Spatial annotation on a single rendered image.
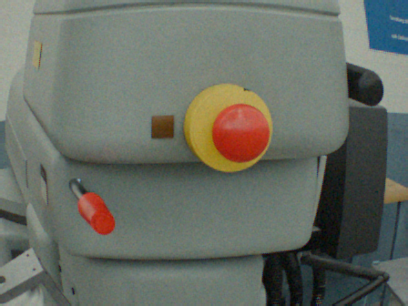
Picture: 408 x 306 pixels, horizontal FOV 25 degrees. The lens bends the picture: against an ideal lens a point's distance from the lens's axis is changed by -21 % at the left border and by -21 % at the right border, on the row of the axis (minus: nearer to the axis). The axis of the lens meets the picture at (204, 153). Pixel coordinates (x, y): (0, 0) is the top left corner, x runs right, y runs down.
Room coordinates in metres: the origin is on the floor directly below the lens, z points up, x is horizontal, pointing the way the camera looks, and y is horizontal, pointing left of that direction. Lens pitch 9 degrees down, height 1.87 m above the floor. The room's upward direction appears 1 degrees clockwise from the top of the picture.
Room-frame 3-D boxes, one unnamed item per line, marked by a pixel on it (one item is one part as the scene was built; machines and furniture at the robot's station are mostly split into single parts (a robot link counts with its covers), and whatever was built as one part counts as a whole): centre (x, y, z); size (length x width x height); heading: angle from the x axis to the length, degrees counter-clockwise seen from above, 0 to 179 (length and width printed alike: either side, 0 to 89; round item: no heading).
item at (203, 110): (0.80, -0.02, 1.76); 0.06 x 0.02 x 0.06; 106
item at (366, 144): (1.40, -0.19, 1.62); 0.20 x 0.09 x 0.21; 16
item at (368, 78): (1.09, -0.09, 1.79); 0.45 x 0.04 x 0.04; 16
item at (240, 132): (0.78, -0.02, 1.76); 0.04 x 0.03 x 0.04; 106
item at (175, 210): (1.06, 0.06, 1.68); 0.34 x 0.24 x 0.10; 16
